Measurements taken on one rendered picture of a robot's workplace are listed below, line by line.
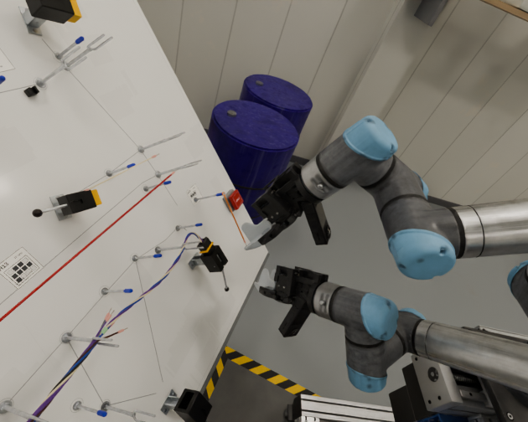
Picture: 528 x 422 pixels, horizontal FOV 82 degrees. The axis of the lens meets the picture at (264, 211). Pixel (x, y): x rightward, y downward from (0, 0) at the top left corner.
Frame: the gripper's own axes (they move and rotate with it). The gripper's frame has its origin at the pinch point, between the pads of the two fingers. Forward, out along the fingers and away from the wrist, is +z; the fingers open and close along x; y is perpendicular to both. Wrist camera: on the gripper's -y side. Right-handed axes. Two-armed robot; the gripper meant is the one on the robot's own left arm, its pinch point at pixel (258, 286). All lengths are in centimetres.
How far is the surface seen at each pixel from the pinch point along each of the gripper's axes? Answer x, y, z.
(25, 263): 49.5, 3.1, 4.5
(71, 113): 46, 32, 13
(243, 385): -62, -68, 63
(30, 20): 55, 45, 12
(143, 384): 25.0, -21.8, 4.5
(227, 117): -42, 78, 91
